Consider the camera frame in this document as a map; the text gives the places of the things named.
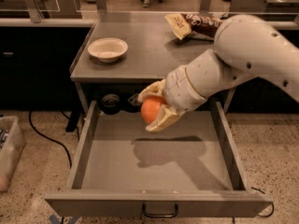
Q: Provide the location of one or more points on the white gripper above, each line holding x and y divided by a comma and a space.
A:
177, 87

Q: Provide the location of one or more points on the orange fruit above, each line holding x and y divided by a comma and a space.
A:
150, 108

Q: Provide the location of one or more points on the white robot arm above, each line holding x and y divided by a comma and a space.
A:
245, 47

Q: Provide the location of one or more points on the grey metal cabinet counter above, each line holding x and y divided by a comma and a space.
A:
153, 51

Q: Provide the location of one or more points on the grey open drawer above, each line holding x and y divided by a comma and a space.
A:
118, 166

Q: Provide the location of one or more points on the white tag card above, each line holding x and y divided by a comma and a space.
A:
133, 100

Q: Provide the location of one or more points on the black tape roll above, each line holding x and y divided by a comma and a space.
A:
110, 103

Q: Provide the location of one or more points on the white bowl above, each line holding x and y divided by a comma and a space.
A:
108, 50

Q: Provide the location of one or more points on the brown chip bag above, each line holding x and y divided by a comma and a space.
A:
193, 25

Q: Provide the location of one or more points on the clear plastic bin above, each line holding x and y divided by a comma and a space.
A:
11, 149

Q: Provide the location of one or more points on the black drawer handle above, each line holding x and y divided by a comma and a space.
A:
160, 210

